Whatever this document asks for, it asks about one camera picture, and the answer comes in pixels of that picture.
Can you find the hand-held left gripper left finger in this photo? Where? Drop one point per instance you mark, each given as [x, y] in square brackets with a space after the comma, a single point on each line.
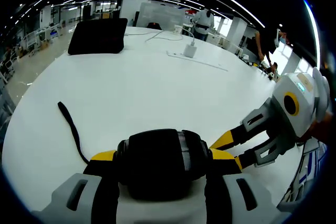
[78, 197]

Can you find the white office chair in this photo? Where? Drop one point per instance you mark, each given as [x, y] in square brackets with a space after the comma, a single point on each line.
[8, 68]

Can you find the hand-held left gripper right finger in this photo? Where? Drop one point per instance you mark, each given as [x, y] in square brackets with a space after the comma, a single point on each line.
[236, 200]

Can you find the person's body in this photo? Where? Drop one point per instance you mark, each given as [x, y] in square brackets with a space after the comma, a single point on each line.
[312, 163]

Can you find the black flat cushion bag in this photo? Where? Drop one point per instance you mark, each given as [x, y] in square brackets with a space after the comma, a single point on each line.
[98, 36]

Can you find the white charger plug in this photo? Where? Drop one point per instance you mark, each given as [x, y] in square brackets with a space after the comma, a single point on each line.
[189, 50]

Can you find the frosted desk partition panel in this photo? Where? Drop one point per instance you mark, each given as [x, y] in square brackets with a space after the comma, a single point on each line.
[160, 15]

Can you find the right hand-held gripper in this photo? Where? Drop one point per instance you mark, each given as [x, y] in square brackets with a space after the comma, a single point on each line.
[302, 95]

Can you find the white flat bar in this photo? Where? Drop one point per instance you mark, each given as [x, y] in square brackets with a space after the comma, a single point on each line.
[199, 61]

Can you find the white office desk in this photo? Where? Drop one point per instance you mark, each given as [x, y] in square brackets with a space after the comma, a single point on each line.
[34, 37]

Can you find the black office chair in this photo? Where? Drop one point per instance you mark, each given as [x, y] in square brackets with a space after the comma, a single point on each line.
[154, 25]

